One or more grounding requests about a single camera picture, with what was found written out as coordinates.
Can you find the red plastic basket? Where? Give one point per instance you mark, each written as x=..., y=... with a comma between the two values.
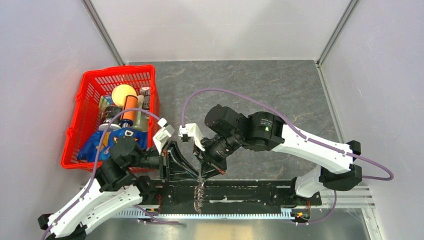
x=86, y=117

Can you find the clear green bottle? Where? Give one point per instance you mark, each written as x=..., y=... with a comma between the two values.
x=141, y=122

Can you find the black can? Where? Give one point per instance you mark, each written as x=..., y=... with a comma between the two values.
x=108, y=114

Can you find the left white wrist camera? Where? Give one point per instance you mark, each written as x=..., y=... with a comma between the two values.
x=163, y=134

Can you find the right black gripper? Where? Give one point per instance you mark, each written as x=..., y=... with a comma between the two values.
x=208, y=171

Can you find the yellow ball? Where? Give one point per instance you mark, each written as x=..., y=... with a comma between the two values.
x=120, y=92

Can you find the orange cylinder bottle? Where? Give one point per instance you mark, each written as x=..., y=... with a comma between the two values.
x=127, y=118

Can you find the blue Doritos chip bag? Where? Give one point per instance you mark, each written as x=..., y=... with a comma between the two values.
x=89, y=149

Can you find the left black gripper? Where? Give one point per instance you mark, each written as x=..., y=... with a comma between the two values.
x=171, y=157

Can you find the colourful small box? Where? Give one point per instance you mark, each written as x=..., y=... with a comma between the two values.
x=105, y=101

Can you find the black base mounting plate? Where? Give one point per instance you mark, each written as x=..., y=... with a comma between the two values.
x=223, y=196

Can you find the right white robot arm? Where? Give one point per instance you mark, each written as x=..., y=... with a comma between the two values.
x=264, y=131

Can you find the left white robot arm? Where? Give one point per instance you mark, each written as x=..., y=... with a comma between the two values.
x=113, y=188

